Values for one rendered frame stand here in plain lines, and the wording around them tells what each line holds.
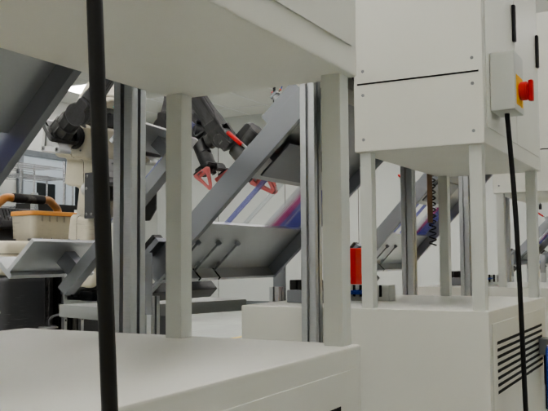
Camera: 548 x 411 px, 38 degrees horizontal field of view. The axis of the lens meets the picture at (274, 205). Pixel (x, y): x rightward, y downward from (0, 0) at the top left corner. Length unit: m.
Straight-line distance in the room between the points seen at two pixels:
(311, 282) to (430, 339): 0.32
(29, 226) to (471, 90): 1.81
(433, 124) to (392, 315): 0.46
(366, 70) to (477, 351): 0.72
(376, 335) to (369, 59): 0.67
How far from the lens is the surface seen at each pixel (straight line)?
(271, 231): 2.59
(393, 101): 1.94
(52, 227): 3.12
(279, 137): 2.06
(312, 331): 1.96
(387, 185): 11.35
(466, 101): 1.89
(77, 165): 2.95
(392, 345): 1.92
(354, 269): 3.03
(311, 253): 1.95
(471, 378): 1.87
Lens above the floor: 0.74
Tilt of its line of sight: 4 degrees up
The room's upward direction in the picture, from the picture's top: straight up
